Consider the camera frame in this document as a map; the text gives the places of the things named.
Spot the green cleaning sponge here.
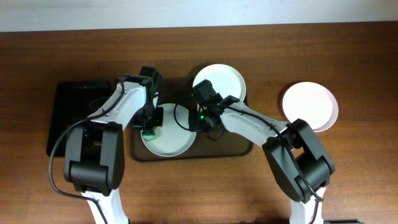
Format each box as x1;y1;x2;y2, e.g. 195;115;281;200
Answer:
141;129;157;141

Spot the pale blue plate bottom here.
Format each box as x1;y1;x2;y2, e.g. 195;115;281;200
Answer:
141;103;197;157

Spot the white plate top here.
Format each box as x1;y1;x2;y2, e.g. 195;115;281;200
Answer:
193;64;246;101

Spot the white plate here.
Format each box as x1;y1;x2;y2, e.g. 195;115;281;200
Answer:
193;64;246;101
281;82;339;133

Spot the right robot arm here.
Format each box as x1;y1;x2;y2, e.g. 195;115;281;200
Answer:
190;80;335;223

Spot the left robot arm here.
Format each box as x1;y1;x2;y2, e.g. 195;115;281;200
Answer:
64;66;163;223

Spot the brown plastic serving tray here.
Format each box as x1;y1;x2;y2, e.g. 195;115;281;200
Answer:
127;78;253;162

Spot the black rectangular tray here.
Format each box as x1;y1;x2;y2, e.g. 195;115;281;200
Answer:
46;80;112;156

